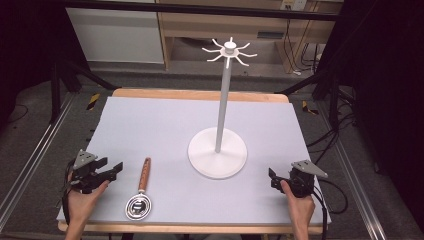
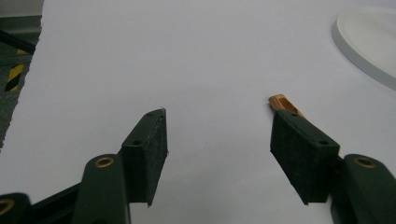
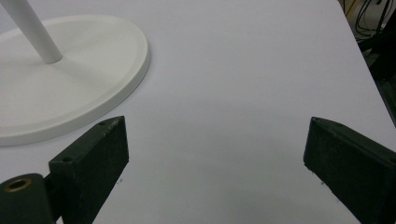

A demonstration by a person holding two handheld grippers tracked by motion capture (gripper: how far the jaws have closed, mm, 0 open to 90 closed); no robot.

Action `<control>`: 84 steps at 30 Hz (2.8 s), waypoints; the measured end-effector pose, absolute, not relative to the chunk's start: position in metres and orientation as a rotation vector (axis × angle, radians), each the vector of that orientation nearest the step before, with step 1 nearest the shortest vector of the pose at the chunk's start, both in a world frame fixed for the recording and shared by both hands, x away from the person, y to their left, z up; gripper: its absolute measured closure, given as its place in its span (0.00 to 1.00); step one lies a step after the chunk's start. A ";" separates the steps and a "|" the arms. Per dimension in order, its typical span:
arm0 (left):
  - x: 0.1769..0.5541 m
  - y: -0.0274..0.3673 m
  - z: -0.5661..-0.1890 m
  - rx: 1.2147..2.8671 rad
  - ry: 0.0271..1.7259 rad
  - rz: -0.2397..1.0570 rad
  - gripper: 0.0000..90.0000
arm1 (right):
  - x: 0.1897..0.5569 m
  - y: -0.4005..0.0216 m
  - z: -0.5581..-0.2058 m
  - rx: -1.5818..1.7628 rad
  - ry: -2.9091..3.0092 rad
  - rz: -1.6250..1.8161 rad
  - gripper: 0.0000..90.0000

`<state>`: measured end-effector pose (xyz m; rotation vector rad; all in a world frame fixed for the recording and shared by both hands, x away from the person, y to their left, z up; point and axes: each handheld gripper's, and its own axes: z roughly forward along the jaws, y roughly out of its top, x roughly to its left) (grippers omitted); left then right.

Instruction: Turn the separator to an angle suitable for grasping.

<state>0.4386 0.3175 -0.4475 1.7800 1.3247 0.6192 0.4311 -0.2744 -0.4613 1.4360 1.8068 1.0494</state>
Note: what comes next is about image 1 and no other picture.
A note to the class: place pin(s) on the white power strip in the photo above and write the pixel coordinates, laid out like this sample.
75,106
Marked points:
293,4

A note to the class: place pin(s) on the metal floor rail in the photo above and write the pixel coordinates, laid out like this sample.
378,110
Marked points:
358,186
36,153

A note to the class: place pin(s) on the pale grey table mat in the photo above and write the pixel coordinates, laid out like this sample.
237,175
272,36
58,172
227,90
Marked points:
160,133

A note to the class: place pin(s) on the black metal stand legs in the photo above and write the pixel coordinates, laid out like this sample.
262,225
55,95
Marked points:
333,96
56,93

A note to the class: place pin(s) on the yellow black floor tape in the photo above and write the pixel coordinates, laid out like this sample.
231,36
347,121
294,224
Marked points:
93,101
310,109

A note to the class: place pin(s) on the white cabinet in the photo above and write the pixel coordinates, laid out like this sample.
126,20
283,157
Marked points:
116,36

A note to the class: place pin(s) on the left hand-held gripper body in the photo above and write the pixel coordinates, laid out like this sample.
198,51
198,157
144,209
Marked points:
85,175

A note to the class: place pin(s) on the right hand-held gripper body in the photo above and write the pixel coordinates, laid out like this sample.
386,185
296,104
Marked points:
301,183

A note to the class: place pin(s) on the white utensil hanging stand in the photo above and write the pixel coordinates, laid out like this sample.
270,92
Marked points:
218,160

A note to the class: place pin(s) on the person's right hand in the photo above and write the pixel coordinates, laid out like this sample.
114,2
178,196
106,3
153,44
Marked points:
301,210

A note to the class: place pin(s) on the black metal frame bar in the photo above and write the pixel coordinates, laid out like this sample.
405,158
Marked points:
200,9

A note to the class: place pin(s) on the person's left hand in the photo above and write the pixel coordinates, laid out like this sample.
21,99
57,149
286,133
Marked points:
80,205

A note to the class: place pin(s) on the wooden desk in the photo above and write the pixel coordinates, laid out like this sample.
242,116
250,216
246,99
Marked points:
200,23

